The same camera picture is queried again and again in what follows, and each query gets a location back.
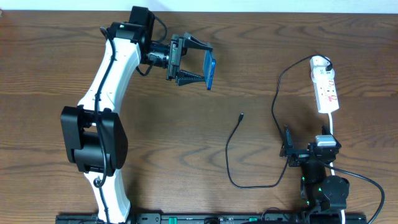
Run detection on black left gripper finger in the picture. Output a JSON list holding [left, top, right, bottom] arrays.
[[175, 70, 205, 86], [183, 32, 213, 51]]

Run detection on blue Galaxy smartphone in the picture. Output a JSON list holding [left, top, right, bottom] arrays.
[[203, 50, 216, 90]]

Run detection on black USB charging cable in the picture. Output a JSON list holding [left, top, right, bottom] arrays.
[[225, 54, 333, 189]]

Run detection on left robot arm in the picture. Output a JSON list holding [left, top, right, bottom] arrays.
[[60, 6, 216, 223]]

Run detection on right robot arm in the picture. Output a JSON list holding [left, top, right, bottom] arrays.
[[280, 126, 349, 223]]

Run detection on white USB charger plug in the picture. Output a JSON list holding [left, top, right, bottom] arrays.
[[310, 55, 333, 72]]

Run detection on white power strip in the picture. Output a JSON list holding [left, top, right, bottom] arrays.
[[311, 67, 340, 114]]

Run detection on white power strip cord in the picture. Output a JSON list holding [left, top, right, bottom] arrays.
[[327, 112, 346, 224]]

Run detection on black right camera cable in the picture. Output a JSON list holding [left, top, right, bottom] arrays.
[[317, 160, 386, 224]]

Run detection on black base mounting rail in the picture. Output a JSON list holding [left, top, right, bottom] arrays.
[[55, 212, 367, 224]]

